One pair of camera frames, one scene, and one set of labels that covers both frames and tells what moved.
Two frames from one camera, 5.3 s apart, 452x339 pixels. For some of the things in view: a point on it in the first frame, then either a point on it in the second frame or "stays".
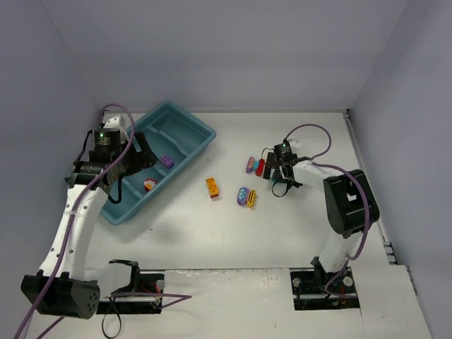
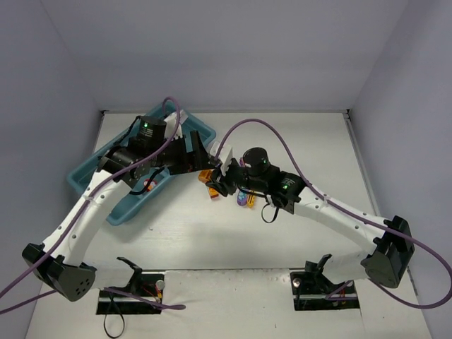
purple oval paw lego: (243, 195) stays
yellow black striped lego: (251, 198) stays
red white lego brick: (149, 183) stays
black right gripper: (274, 165) to (230, 176)
